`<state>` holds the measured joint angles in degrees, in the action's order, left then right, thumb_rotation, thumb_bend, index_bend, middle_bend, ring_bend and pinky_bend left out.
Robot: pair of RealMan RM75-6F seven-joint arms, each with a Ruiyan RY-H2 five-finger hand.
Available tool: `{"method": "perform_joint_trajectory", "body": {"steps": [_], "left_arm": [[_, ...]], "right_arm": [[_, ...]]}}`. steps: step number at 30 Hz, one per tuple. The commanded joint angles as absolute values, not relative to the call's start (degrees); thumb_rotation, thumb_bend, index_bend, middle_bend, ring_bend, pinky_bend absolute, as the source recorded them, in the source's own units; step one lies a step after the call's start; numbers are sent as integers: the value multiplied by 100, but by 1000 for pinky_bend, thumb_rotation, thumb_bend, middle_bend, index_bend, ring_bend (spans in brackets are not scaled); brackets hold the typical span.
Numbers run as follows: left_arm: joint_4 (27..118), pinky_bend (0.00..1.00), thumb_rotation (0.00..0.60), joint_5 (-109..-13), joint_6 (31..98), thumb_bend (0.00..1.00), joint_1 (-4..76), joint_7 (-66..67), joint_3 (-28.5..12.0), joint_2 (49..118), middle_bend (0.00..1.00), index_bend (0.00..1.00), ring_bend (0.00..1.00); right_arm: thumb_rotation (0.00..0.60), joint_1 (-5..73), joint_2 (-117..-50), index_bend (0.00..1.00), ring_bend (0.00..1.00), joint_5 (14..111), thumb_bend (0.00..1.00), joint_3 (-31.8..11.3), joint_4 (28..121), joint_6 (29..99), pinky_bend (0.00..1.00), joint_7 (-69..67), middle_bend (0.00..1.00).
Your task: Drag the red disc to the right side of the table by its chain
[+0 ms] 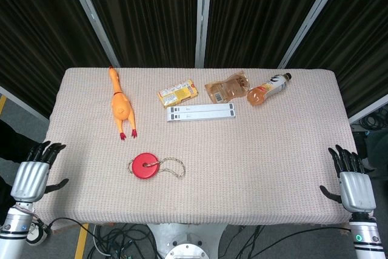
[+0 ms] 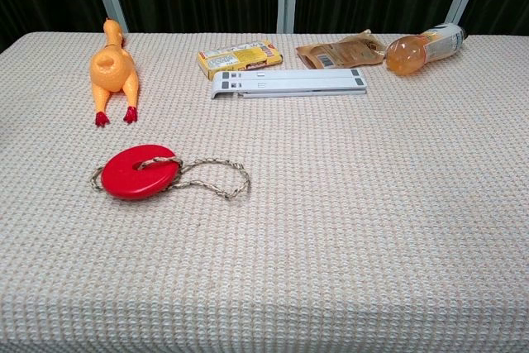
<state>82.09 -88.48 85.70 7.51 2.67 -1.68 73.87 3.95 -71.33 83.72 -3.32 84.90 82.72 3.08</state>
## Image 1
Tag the orange rubber chicken toy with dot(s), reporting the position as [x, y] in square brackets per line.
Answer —
[121, 105]

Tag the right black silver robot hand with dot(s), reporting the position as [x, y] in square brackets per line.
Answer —
[356, 190]

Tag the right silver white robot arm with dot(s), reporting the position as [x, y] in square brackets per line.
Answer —
[363, 234]

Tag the black fabric object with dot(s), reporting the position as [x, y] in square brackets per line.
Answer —
[15, 140]

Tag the grey metal frame rail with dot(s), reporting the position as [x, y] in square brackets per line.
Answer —
[369, 108]
[24, 102]

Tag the yellow snack packet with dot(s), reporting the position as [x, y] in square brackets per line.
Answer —
[177, 92]

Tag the dark pleated curtain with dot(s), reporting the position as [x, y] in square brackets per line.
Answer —
[36, 34]
[260, 16]
[357, 34]
[145, 16]

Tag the yellow floor tape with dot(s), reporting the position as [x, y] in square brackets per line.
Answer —
[2, 103]

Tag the red disc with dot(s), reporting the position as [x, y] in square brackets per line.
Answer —
[145, 169]

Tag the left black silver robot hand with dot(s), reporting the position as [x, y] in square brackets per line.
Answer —
[28, 177]

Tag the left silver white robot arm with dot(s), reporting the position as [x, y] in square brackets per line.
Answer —
[13, 228]

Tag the grey metal frame post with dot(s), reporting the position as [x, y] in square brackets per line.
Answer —
[203, 16]
[91, 16]
[309, 19]

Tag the pink white waffle tablecloth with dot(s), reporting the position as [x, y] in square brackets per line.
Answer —
[212, 165]

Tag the white folded laptop stand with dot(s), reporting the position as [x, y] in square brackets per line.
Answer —
[200, 113]

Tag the brown plastic snack bag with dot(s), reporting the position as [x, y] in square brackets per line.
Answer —
[225, 88]

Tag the orange drink bottle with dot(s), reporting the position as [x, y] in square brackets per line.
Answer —
[262, 92]

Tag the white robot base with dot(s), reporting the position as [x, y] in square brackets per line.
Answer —
[186, 240]

